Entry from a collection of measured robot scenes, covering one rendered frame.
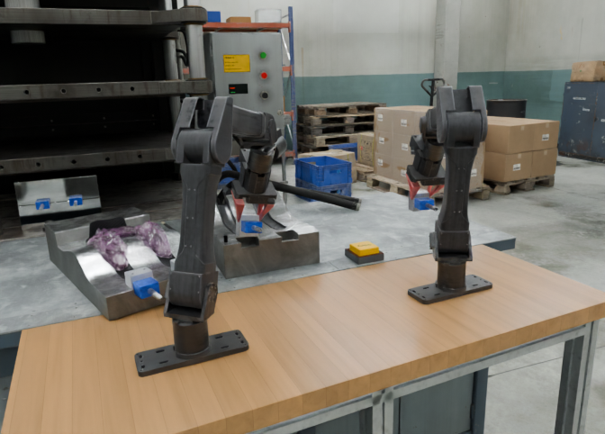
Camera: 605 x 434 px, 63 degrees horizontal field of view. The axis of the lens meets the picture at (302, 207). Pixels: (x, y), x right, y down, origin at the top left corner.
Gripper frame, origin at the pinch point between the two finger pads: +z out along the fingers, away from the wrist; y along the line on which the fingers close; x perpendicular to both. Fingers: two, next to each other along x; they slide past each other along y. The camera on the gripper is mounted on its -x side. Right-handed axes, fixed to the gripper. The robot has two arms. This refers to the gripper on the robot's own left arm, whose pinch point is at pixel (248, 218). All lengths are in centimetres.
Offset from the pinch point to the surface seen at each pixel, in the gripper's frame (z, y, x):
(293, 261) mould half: 9.9, -12.6, 5.7
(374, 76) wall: 147, -395, -639
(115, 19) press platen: -20, 31, -95
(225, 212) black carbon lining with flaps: 12.7, 0.1, -20.8
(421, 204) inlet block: -6.1, -49.2, 1.5
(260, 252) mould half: 7.3, -3.4, 4.8
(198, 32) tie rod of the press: -22, 3, -86
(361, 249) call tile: 4.1, -30.0, 8.4
